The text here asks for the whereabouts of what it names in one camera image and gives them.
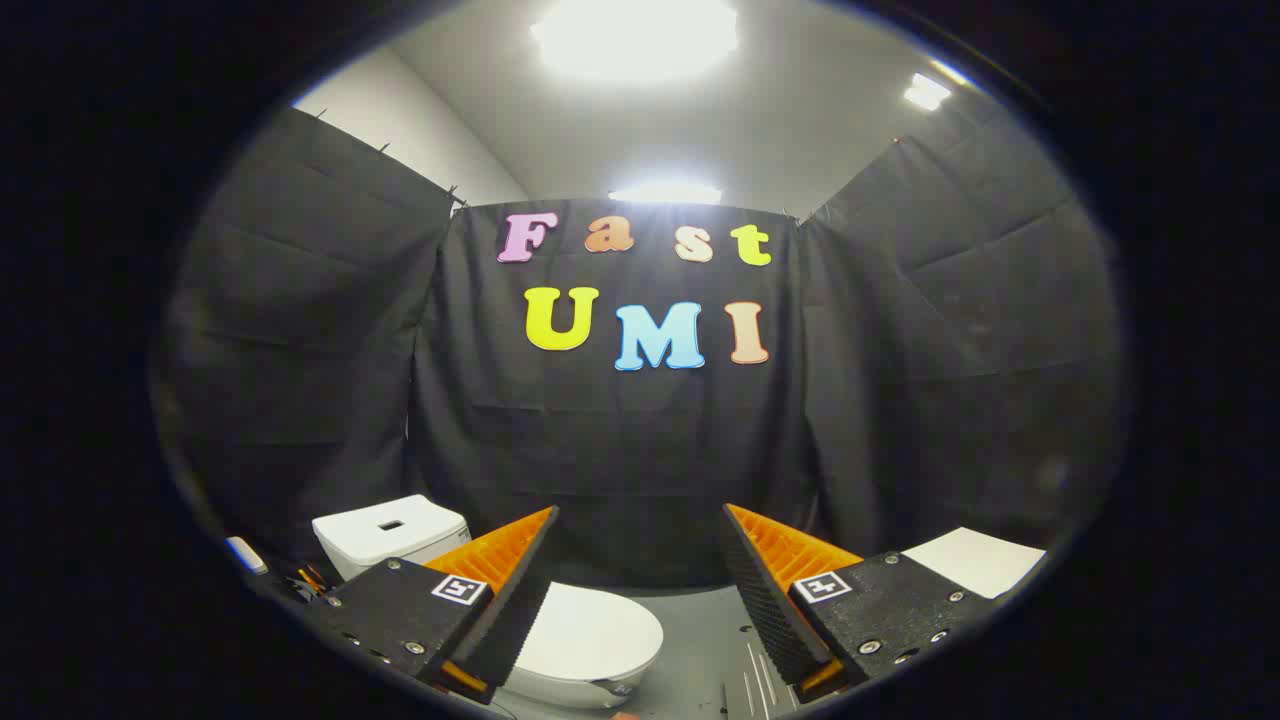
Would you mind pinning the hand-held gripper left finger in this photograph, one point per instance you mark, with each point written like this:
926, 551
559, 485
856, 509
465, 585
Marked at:
510, 610

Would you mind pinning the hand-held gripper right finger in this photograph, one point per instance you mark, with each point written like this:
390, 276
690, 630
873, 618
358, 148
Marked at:
765, 610

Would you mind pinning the white toilet with tank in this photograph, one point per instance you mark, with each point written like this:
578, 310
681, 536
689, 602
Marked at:
385, 535

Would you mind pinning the black backdrop cloth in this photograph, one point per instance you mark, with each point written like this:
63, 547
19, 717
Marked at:
620, 450

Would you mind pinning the small orange black tools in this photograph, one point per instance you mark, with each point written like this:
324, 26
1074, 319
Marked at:
312, 582

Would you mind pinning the grey drawer cabinet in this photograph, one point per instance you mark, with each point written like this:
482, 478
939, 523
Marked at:
975, 560

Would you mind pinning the small white object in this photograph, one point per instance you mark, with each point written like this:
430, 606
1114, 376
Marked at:
246, 555

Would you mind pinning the ceiling light behind cloth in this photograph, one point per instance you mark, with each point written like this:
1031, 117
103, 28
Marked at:
665, 192

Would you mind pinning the small rectangular ceiling light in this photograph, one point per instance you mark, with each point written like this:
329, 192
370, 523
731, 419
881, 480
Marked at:
927, 92

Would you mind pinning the large ceiling light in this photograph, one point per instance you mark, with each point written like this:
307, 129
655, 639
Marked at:
635, 35

